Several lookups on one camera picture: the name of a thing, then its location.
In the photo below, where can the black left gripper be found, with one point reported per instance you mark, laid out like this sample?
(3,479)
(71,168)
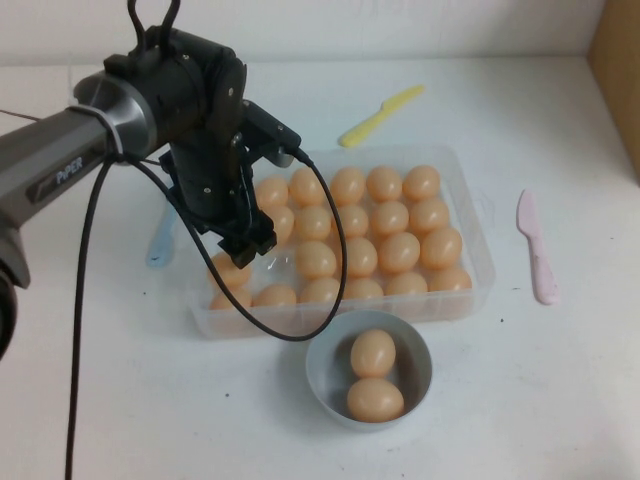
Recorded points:
(205,185)

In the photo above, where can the grey-blue round bowl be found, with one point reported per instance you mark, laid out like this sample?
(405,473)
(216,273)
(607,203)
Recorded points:
(320,395)

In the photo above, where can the pink plastic knife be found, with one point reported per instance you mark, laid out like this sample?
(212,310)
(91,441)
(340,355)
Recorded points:
(537,250)

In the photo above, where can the tan plastic egg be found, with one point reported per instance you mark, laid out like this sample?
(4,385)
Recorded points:
(389,219)
(285,225)
(237,300)
(450,280)
(227,275)
(375,399)
(363,291)
(275,296)
(421,183)
(316,260)
(320,291)
(429,217)
(348,186)
(441,249)
(274,192)
(313,223)
(307,187)
(360,257)
(399,253)
(406,285)
(373,354)
(384,184)
(355,221)

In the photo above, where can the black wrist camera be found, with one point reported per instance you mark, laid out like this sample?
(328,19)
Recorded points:
(272,135)

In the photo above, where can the white zip tie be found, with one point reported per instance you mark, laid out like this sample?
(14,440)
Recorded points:
(114,137)

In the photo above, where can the yellow plastic knife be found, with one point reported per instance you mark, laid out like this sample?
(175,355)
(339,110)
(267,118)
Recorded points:
(372,121)

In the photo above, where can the grey and black left arm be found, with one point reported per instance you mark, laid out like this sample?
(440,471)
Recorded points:
(50,145)

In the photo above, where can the clear plastic egg box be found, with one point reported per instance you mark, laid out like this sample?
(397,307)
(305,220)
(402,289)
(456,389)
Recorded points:
(480,260)

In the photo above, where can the brown cardboard panel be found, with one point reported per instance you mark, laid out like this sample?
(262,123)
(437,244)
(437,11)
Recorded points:
(617,75)

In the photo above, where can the light blue plastic fork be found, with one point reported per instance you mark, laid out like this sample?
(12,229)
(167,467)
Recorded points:
(160,247)

